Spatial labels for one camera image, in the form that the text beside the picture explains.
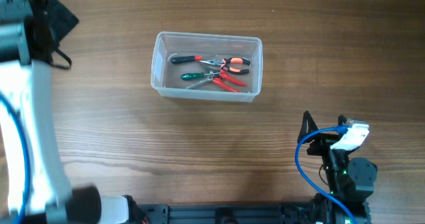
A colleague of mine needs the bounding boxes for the right blue cable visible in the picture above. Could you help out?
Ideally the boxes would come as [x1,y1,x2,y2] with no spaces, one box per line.
[294,126,358,224]

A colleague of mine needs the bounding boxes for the red handled cutting pliers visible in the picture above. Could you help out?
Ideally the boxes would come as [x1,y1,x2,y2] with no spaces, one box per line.
[197,69,246,92]

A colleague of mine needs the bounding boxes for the silver metal wrench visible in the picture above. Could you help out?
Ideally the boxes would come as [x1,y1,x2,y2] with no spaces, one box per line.
[185,77,214,90]

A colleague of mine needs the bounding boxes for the blue cable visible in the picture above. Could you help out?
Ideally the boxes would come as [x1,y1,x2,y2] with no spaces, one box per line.
[0,90,33,224]
[294,126,358,224]

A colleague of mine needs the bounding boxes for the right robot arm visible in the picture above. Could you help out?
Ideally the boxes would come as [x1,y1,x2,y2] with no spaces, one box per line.
[295,111,378,223]

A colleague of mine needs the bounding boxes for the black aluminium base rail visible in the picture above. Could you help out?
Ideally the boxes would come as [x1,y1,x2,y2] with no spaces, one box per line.
[132,202,371,224]

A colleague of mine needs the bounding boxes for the green handled screwdriver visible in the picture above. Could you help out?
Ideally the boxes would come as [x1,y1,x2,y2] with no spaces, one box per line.
[181,72,218,81]

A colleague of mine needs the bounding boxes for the black red screwdriver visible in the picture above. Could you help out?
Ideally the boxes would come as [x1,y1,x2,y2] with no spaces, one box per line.
[170,55,210,64]

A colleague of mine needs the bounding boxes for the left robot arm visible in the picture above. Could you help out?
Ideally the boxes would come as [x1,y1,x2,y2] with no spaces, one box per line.
[1,0,149,223]

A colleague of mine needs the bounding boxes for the left blue cable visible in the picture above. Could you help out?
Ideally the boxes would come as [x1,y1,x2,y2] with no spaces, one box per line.
[0,90,33,224]

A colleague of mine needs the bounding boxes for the orange black needle-nose pliers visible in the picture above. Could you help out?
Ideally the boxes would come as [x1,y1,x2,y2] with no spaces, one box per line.
[199,56,252,75]

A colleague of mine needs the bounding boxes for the clear plastic container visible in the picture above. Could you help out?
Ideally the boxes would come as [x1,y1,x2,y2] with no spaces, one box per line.
[151,31,263,102]

